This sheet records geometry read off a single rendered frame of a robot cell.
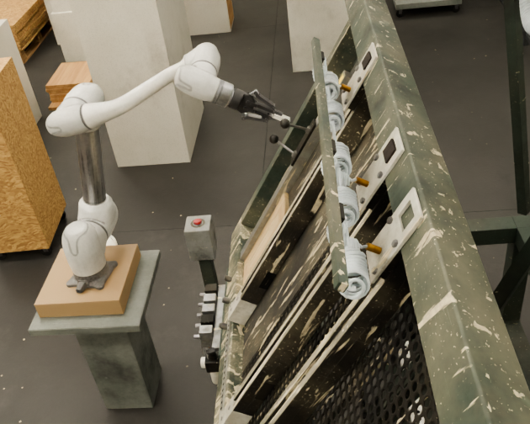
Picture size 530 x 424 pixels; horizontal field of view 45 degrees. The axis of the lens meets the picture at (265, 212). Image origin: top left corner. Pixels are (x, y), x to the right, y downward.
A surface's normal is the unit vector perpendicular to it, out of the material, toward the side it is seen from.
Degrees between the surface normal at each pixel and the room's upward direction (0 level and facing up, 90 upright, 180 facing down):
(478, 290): 31
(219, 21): 90
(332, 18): 90
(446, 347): 60
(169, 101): 90
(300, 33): 90
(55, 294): 1
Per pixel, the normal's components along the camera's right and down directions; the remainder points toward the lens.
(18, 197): 0.01, 0.61
